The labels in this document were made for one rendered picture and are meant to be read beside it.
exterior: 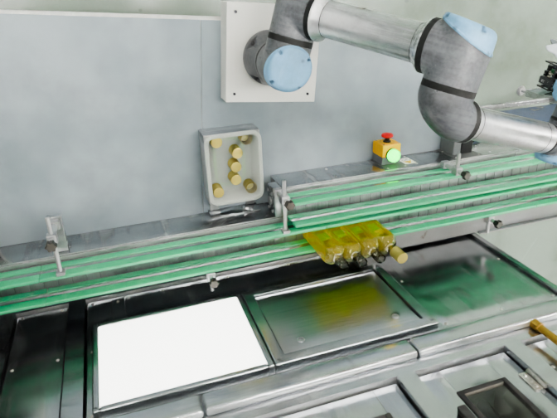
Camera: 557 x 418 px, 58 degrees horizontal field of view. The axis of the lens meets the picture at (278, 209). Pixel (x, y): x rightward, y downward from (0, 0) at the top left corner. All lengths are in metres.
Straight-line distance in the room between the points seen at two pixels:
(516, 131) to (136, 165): 1.04
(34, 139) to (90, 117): 0.16
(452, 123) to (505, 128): 0.16
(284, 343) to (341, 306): 0.23
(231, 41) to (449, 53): 0.63
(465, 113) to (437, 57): 0.13
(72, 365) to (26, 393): 0.12
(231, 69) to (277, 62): 0.25
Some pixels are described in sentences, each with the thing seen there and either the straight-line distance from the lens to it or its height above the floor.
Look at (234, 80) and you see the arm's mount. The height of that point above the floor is 0.82.
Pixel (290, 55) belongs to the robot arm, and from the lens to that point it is 1.28.
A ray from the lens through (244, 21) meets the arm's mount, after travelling 1.48.
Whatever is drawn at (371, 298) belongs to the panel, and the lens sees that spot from 1.54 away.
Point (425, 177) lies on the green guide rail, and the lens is 1.73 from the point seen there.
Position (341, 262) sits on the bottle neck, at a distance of 1.44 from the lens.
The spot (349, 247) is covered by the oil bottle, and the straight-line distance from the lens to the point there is 1.50.
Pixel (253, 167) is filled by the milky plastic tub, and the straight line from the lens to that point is 1.61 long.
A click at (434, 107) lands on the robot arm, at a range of 1.11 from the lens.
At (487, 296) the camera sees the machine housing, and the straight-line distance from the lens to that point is 1.69.
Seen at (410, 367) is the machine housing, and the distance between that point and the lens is 1.36.
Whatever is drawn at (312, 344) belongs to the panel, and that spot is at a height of 1.27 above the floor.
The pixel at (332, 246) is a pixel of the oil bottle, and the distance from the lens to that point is 1.48.
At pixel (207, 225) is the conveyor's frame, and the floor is 0.85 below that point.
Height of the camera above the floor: 2.25
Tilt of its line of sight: 60 degrees down
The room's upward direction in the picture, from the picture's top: 140 degrees clockwise
